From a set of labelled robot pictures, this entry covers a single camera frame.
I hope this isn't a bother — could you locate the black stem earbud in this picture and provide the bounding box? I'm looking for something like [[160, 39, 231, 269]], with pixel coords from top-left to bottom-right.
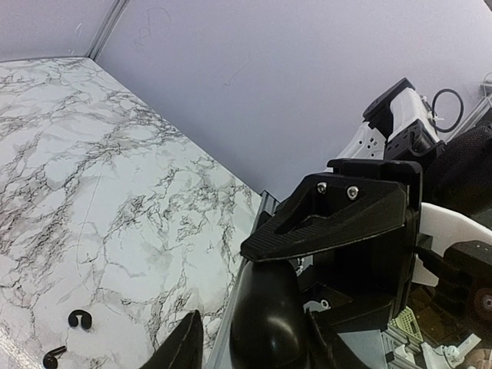
[[42, 346, 67, 369]]

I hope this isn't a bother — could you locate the black ear hook earbud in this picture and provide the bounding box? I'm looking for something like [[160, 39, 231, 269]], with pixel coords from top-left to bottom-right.
[[68, 309, 92, 331]]

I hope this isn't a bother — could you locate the left aluminium corner post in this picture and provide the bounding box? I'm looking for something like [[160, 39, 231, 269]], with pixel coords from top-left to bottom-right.
[[85, 0, 130, 62]]

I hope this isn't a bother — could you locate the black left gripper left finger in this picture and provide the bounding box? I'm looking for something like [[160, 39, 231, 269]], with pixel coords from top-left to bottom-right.
[[141, 310, 204, 369]]

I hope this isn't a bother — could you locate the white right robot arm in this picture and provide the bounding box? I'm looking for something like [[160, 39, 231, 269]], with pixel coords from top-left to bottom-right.
[[339, 78, 491, 255]]

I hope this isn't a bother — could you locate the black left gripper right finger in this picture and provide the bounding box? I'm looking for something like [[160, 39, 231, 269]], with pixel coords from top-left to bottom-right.
[[241, 159, 422, 368]]

